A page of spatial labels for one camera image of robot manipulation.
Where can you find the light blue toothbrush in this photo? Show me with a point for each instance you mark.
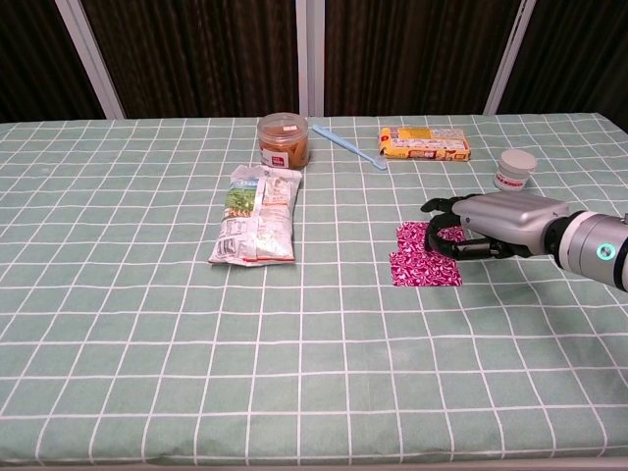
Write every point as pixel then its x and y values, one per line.
pixel 346 144

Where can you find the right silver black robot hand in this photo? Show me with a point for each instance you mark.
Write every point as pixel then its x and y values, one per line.
pixel 505 221

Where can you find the yellow snack box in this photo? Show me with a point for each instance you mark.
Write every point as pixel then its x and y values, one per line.
pixel 424 144

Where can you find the white metal partition post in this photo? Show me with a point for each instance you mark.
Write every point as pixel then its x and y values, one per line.
pixel 93 64
pixel 507 59
pixel 310 59

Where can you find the white green snack bag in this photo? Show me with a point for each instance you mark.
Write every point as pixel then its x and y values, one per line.
pixel 257 216

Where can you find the dark brown curtain panel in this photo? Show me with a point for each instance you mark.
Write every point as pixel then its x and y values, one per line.
pixel 407 54
pixel 579 54
pixel 34 54
pixel 196 54

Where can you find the green white checked tablecloth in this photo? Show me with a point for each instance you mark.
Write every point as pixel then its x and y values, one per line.
pixel 196 343

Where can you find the clear plastic jar brown snacks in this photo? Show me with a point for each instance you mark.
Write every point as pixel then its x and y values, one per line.
pixel 284 142

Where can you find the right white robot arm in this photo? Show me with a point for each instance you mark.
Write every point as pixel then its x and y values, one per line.
pixel 593 245

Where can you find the small white lidded jar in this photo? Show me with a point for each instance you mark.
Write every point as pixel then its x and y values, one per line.
pixel 515 169

